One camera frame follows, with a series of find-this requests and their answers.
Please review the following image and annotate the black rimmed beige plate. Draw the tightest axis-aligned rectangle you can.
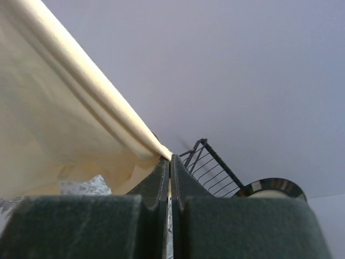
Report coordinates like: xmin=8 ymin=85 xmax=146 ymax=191
xmin=232 ymin=178 xmax=307 ymax=202

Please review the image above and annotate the floral table mat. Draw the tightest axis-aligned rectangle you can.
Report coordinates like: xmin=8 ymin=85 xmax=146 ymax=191
xmin=1 ymin=175 xmax=174 ymax=258

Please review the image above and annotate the black wire dish rack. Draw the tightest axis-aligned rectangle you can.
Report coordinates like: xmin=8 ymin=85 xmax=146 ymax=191
xmin=180 ymin=138 xmax=244 ymax=198

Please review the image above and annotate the beige t shirt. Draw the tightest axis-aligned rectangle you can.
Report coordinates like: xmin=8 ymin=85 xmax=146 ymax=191
xmin=1 ymin=1 xmax=172 ymax=199

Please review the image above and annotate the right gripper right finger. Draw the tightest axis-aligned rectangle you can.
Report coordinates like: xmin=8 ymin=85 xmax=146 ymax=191
xmin=171 ymin=155 xmax=332 ymax=258

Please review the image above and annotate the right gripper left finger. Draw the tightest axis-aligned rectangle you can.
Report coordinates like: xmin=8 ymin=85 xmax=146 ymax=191
xmin=1 ymin=159 xmax=169 ymax=259

